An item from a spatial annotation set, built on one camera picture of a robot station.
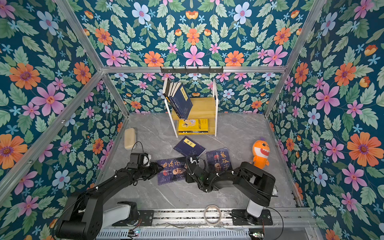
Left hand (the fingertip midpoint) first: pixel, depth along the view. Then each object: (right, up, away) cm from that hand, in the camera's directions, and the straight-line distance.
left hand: (163, 166), depth 87 cm
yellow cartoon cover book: (+16, +23, +16) cm, 33 cm away
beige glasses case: (-27, +16, +14) cm, 35 cm away
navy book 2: (+11, +38, -1) cm, 40 cm away
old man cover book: (+5, -3, +2) cm, 6 cm away
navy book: (+11, +39, -1) cm, 41 cm away
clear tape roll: (+32, -21, -13) cm, 41 cm away
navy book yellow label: (+8, +37, -7) cm, 38 cm away
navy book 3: (+13, +9, +12) cm, 20 cm away
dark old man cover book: (+34, +2, +6) cm, 34 cm away
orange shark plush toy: (+59, +9, +3) cm, 60 cm away
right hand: (+13, -4, +1) cm, 14 cm away
